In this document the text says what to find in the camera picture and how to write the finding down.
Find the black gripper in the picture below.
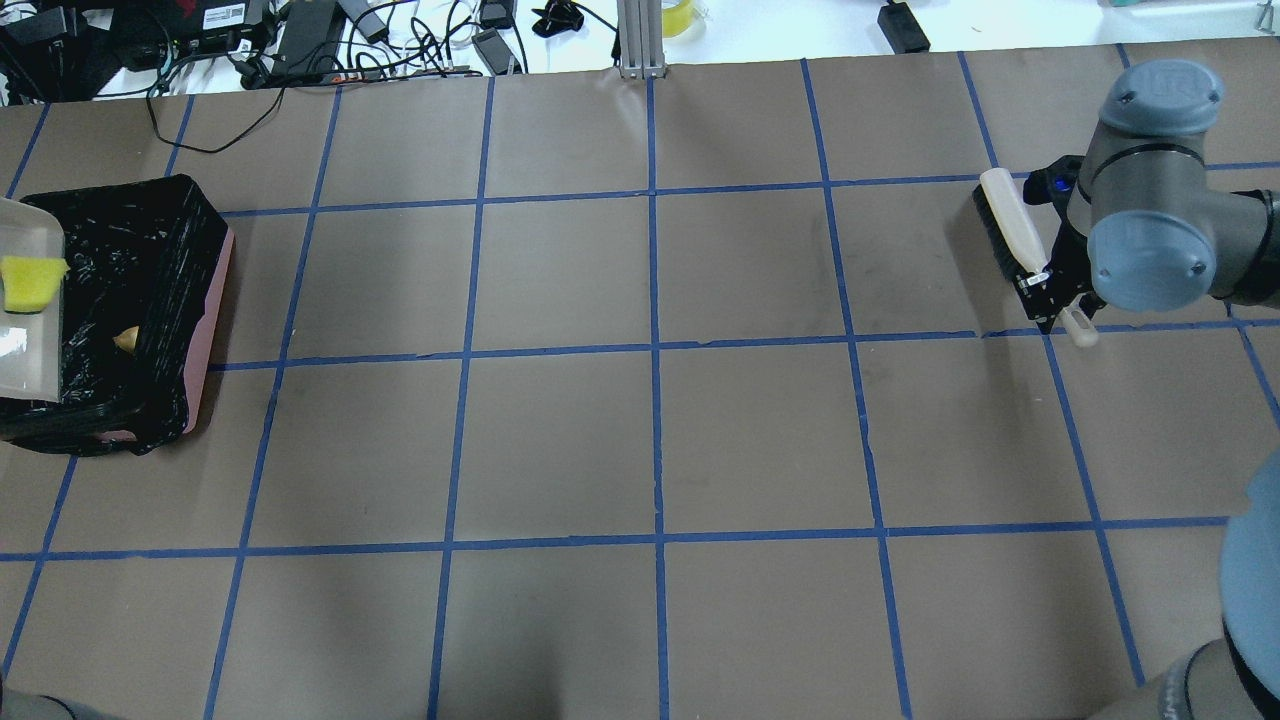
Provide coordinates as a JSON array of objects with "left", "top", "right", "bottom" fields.
[{"left": 1014, "top": 222, "right": 1101, "bottom": 334}]

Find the beige hand brush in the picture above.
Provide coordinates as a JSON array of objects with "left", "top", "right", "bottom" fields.
[{"left": 972, "top": 167, "right": 1101, "bottom": 348}]

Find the brown potato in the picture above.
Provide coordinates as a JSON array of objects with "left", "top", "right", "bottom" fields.
[{"left": 111, "top": 325, "right": 140, "bottom": 355}]

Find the yellow sponge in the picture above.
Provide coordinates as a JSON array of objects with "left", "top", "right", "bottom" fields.
[{"left": 1, "top": 255, "right": 69, "bottom": 315}]

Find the beige plastic dustpan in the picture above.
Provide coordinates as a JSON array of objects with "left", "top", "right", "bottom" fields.
[{"left": 1, "top": 199, "right": 68, "bottom": 401}]

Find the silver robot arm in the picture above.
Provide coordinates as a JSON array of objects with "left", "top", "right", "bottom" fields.
[
  {"left": 986, "top": 59, "right": 1279, "bottom": 333},
  {"left": 1093, "top": 454, "right": 1279, "bottom": 719}
]

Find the bin with black liner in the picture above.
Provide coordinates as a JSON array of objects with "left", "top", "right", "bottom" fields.
[{"left": 3, "top": 174, "right": 233, "bottom": 457}]

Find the black power adapter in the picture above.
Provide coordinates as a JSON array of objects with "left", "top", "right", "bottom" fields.
[{"left": 877, "top": 1, "right": 931, "bottom": 55}]

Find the yellow tape roll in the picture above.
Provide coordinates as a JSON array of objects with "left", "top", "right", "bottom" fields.
[{"left": 660, "top": 0, "right": 704, "bottom": 38}]

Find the black power brick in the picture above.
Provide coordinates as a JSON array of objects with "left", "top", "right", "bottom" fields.
[{"left": 268, "top": 1, "right": 344, "bottom": 86}]

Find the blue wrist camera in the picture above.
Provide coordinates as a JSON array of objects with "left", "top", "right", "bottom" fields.
[{"left": 1021, "top": 155, "right": 1085, "bottom": 217}]

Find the aluminium frame post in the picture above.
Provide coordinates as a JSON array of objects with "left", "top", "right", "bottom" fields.
[{"left": 616, "top": 0, "right": 668, "bottom": 81}]

